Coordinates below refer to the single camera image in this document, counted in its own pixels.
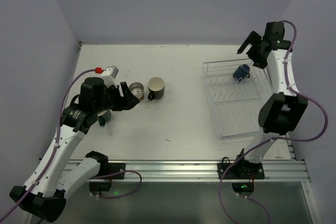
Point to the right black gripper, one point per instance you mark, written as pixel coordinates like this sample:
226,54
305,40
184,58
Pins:
255,47

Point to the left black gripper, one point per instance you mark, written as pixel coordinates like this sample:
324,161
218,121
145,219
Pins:
119,97

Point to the beige cup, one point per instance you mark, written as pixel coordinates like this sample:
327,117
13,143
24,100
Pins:
137,89

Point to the black mug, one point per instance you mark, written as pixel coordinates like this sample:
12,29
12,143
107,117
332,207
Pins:
156,88

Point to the teal cup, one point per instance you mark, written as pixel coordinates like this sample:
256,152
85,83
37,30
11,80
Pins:
104,118

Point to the blue mug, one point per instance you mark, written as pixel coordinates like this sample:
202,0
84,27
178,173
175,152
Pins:
242,73

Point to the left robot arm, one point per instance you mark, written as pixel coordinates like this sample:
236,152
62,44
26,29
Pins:
46,191

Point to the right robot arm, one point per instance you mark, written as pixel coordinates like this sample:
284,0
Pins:
283,110

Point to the left black controller box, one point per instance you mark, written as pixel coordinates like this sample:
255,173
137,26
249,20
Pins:
99,187

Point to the black controller box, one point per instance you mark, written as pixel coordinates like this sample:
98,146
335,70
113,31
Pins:
245,189
99,187

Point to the right black controller box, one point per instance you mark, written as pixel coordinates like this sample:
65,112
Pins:
245,189

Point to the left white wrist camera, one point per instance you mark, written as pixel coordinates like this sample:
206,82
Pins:
108,75

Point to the white wire dish rack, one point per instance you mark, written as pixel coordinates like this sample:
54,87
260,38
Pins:
235,104

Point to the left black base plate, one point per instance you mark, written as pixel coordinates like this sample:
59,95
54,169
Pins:
111,171

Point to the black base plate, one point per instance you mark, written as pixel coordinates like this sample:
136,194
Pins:
228,170
111,171

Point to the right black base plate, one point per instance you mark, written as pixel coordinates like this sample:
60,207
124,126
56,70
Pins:
228,170

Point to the aluminium mounting rail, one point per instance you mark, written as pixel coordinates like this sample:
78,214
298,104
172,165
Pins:
206,171

